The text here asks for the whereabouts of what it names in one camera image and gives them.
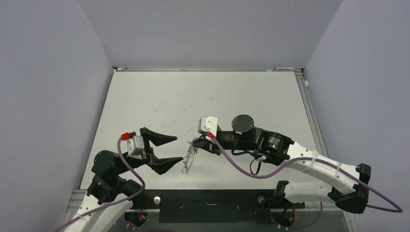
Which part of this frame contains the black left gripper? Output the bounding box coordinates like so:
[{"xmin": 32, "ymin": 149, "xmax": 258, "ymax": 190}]
[{"xmin": 114, "ymin": 128, "xmax": 183, "ymax": 174}]

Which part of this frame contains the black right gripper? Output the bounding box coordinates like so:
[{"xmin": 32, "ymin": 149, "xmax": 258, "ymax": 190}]
[{"xmin": 193, "ymin": 130, "xmax": 254, "ymax": 155}]

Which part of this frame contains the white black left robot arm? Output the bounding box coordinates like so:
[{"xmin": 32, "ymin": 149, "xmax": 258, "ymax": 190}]
[{"xmin": 56, "ymin": 127, "xmax": 183, "ymax": 232}]

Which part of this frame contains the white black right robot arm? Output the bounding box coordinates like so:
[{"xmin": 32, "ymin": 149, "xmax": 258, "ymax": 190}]
[{"xmin": 191, "ymin": 115, "xmax": 371, "ymax": 214}]

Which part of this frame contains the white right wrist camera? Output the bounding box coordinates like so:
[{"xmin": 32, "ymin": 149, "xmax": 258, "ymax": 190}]
[{"xmin": 198, "ymin": 116, "xmax": 218, "ymax": 136}]

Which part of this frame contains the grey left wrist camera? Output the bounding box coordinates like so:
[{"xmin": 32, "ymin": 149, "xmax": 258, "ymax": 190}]
[{"xmin": 121, "ymin": 131, "xmax": 145, "ymax": 159}]

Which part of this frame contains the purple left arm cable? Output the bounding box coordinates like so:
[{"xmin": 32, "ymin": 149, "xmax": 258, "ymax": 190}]
[{"xmin": 56, "ymin": 136, "xmax": 146, "ymax": 232}]

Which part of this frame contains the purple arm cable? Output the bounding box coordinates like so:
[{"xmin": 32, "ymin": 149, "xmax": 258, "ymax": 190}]
[
  {"xmin": 56, "ymin": 136, "xmax": 146, "ymax": 232},
  {"xmin": 206, "ymin": 134, "xmax": 404, "ymax": 214}
]

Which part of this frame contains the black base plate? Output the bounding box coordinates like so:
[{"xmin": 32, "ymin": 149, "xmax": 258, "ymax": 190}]
[{"xmin": 130, "ymin": 189, "xmax": 305, "ymax": 223}]

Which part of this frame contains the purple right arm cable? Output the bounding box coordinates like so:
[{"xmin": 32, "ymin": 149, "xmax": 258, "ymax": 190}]
[{"xmin": 206, "ymin": 134, "xmax": 404, "ymax": 214}]

